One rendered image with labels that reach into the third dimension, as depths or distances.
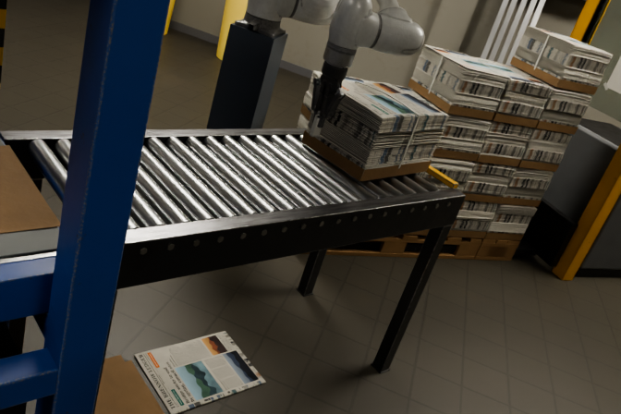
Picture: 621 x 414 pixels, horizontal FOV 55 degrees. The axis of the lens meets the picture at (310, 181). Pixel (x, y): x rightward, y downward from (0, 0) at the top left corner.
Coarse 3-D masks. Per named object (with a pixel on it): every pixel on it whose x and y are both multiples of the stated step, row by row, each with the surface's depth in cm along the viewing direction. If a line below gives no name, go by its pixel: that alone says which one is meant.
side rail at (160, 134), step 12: (0, 132) 152; (12, 132) 154; (24, 132) 156; (36, 132) 158; (48, 132) 160; (60, 132) 162; (156, 132) 180; (168, 132) 182; (180, 132) 185; (192, 132) 188; (204, 132) 190; (216, 132) 193; (228, 132) 196; (240, 132) 199; (252, 132) 202; (264, 132) 206; (276, 132) 209; (288, 132) 213; (300, 132) 216; (12, 144) 152; (24, 144) 154; (48, 144) 158; (24, 156) 155; (36, 168) 159
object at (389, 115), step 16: (352, 96) 190; (368, 96) 196; (336, 112) 193; (352, 112) 189; (368, 112) 184; (384, 112) 185; (400, 112) 190; (336, 128) 195; (352, 128) 190; (368, 128) 185; (384, 128) 184; (400, 128) 189; (336, 144) 195; (352, 144) 191; (368, 144) 186; (384, 144) 188; (400, 144) 195; (352, 160) 191; (368, 160) 187; (384, 160) 194
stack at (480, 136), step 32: (416, 96) 305; (448, 128) 294; (480, 128) 302; (512, 128) 310; (448, 160) 303; (480, 192) 323; (480, 224) 335; (384, 256) 320; (416, 256) 329; (448, 256) 338
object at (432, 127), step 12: (372, 84) 213; (384, 84) 217; (396, 96) 207; (408, 96) 211; (420, 108) 202; (432, 108) 207; (432, 120) 200; (444, 120) 206; (420, 132) 200; (432, 132) 205; (420, 144) 203; (432, 144) 210; (408, 156) 203; (420, 156) 208
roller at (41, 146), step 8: (32, 144) 153; (40, 144) 153; (32, 152) 151; (40, 152) 150; (48, 152) 150; (40, 160) 148; (48, 160) 147; (56, 160) 148; (40, 168) 147; (48, 168) 145; (56, 168) 144; (64, 168) 146; (48, 176) 144; (56, 176) 142; (64, 176) 142; (56, 184) 140; (64, 184) 139; (56, 192) 140; (64, 192) 138
